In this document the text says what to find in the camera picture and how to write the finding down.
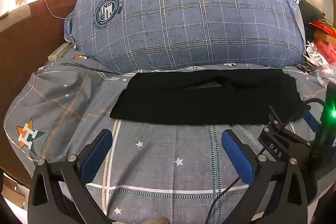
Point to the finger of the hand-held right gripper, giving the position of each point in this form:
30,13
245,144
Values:
275,146
311,122

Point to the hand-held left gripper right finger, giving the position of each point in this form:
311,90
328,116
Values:
237,154

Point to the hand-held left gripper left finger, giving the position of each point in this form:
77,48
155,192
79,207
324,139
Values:
97,153

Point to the black pants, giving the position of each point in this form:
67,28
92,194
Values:
204,98

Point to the grey star print bed sheet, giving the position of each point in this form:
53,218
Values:
147,161

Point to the brown headboard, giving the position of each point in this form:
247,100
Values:
23,77

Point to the black bag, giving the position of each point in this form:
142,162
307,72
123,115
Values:
309,14

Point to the blue plaid pillow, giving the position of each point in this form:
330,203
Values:
189,19

